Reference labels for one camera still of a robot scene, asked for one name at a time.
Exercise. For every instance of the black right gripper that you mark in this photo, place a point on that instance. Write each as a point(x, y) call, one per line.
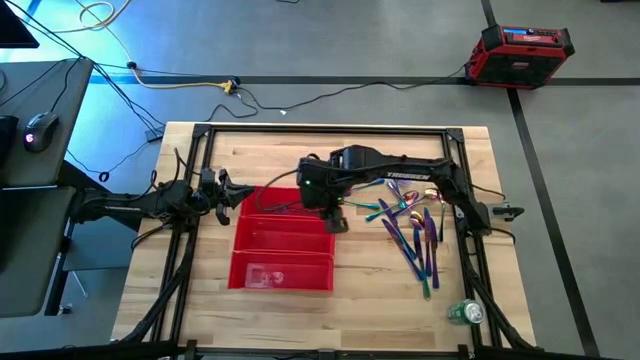
point(327, 192)

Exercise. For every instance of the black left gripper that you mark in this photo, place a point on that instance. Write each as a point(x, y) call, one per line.
point(216, 192)

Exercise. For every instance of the red plastic bin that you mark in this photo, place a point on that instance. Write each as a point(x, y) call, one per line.
point(280, 240)
point(310, 275)
point(275, 197)

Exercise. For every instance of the iridescent spoon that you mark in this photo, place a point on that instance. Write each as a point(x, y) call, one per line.
point(416, 219)
point(411, 196)
point(395, 189)

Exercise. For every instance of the pile of metal spoons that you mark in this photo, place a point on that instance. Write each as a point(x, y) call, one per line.
point(431, 193)

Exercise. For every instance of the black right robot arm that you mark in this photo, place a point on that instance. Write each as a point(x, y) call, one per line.
point(410, 170)

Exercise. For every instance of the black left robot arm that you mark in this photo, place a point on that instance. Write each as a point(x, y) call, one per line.
point(125, 204)

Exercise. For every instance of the clear plastic card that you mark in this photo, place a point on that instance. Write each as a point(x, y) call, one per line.
point(262, 276)

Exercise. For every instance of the small black adapter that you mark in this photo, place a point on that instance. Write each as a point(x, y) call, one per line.
point(153, 136)

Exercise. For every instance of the black desk foot bar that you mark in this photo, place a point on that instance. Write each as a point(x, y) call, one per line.
point(82, 175)

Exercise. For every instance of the green soda can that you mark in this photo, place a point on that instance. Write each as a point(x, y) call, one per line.
point(466, 312)

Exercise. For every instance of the grey desk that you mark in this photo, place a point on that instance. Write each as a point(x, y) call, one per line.
point(70, 100)

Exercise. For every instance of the black computer mouse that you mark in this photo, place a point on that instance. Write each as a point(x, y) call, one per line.
point(41, 131)

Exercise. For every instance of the dark grey side table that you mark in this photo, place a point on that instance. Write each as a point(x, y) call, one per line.
point(30, 250)

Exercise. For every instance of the black keyboard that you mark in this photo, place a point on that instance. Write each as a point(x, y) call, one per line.
point(7, 140)

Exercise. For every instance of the red black jobsite radio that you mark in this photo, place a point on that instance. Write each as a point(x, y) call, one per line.
point(520, 60)

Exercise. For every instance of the black monitor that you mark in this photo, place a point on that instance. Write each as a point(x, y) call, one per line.
point(15, 30)

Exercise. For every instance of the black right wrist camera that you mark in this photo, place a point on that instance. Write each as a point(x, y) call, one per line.
point(307, 182)

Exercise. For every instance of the grey desk base plate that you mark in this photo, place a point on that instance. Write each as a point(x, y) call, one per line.
point(100, 250)

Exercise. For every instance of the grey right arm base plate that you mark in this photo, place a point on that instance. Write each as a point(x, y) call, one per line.
point(507, 211)

